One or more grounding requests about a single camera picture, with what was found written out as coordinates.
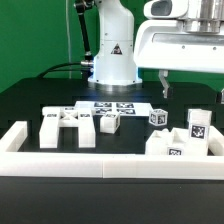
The white chair back frame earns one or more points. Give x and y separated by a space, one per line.
56 118

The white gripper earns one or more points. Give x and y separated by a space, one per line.
162 44

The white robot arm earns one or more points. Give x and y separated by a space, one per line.
114 67

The white marker base sheet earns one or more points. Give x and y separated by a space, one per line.
124 108

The white chair seat part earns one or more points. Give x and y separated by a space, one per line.
176 142

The white U-shaped boundary frame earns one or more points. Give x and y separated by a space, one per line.
13 162

